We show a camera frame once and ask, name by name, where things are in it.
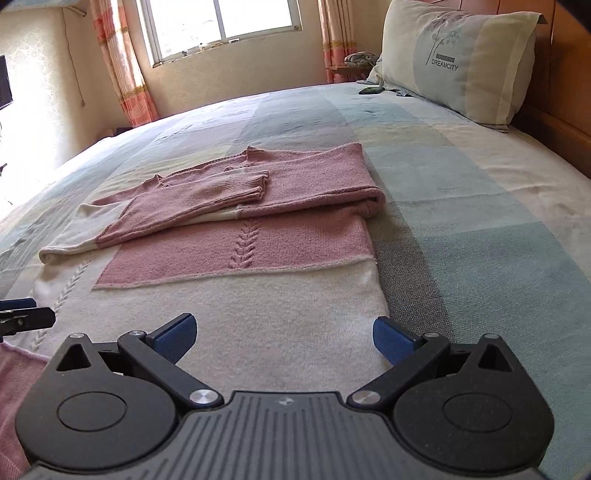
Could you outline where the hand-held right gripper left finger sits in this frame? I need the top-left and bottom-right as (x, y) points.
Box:
(54, 313), (223, 409)

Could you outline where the black wall television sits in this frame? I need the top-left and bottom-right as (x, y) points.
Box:
(0, 54), (13, 112)

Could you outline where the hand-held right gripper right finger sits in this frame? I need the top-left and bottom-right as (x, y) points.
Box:
(346, 316), (516, 409)

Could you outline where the window with white frame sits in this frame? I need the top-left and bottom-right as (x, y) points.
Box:
(136, 0), (305, 69)

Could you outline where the wooden nightstand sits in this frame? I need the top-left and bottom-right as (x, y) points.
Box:
(325, 65), (376, 85)

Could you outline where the thin wall cord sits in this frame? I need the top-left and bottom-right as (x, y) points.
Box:
(62, 9), (86, 108)

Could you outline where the patchwork pillow with flower print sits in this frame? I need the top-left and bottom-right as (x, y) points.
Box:
(367, 0), (548, 134)

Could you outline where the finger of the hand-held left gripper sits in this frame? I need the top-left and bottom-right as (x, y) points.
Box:
(0, 298), (57, 343)

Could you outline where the wooden headboard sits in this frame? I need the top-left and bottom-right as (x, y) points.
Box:
(512, 0), (591, 182)

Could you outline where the pink and white knit sweater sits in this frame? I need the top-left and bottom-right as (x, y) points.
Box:
(0, 142), (389, 472)

